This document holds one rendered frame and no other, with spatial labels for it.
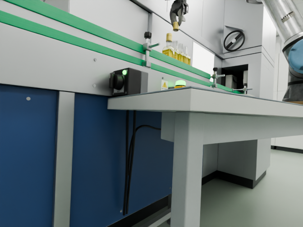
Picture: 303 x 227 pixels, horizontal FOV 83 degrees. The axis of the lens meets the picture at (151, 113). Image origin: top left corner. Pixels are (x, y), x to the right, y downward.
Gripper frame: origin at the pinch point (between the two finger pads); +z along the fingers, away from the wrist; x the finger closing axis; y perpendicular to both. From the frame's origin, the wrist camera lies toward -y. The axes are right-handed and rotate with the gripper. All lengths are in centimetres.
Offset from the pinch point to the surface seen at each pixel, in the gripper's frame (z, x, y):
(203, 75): 30.4, -14.0, 10.0
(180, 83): 41, -21, -22
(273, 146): 118, 8, 387
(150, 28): 1.9, 12.5, -8.8
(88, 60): 40, -16, -60
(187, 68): 30.1, -14.2, -7.1
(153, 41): 9.4, 11.6, -7.3
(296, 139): 97, -32, 381
